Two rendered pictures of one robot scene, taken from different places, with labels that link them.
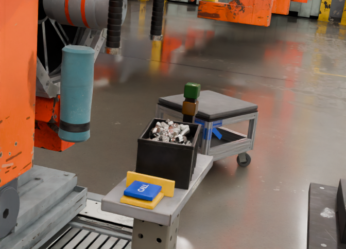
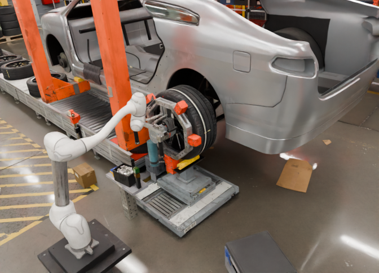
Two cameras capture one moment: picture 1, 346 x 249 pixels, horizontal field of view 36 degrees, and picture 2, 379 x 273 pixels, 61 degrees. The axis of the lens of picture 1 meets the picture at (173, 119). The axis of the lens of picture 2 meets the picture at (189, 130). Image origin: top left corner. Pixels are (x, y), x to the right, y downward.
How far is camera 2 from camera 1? 3.70 m
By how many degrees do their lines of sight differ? 108
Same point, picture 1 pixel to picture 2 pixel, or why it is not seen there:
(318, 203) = (114, 238)
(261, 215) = not seen: outside the picture
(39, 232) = (167, 187)
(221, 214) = (185, 264)
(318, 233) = (98, 225)
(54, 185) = (181, 186)
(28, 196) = (176, 180)
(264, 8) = not seen: outside the picture
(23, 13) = not seen: hidden behind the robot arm
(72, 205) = (181, 197)
